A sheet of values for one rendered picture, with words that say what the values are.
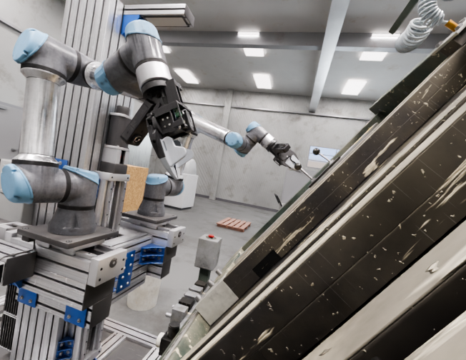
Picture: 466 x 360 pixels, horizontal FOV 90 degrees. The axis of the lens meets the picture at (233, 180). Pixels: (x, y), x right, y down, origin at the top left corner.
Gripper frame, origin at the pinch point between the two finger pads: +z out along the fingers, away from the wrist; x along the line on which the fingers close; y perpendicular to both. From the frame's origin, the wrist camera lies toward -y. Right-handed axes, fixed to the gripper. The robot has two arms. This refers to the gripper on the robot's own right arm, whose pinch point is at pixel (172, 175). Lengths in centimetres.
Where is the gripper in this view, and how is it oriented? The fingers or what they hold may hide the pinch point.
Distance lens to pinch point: 53.6
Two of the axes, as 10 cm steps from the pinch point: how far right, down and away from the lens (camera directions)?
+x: 2.5, 0.2, 9.7
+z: 2.9, 9.5, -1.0
